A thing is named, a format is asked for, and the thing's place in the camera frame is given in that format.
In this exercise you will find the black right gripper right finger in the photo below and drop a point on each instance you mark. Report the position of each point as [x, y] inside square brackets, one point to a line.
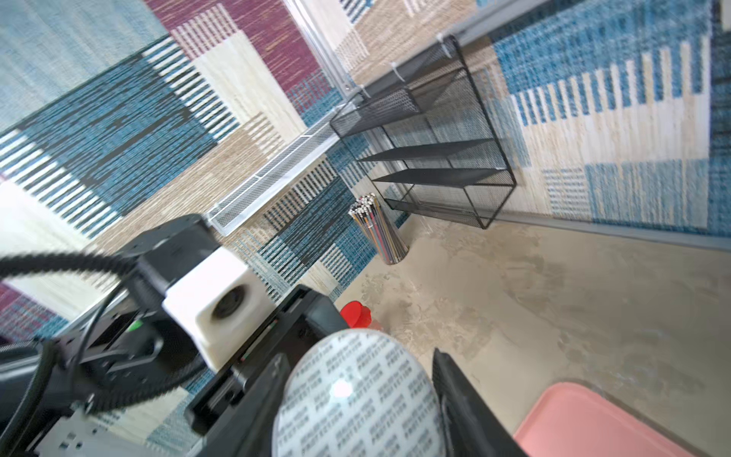
[471, 428]

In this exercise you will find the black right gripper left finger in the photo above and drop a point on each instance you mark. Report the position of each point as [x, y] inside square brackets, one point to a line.
[234, 413]

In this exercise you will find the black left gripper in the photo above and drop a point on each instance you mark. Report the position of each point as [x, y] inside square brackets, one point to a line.
[300, 321]

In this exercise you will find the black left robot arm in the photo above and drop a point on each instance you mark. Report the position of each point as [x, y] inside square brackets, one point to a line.
[142, 354]

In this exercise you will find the candy jar red lid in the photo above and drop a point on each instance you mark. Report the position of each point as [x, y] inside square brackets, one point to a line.
[358, 316]

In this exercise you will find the pink plastic tray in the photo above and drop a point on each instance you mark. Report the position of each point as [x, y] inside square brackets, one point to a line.
[572, 420]

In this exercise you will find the cup of coloured pencils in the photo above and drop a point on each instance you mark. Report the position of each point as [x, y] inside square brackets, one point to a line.
[369, 215]

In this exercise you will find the white wire mesh basket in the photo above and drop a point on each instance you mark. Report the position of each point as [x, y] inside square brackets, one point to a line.
[265, 184]

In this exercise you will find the black wire shelf rack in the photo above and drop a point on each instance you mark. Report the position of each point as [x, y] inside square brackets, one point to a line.
[426, 141]

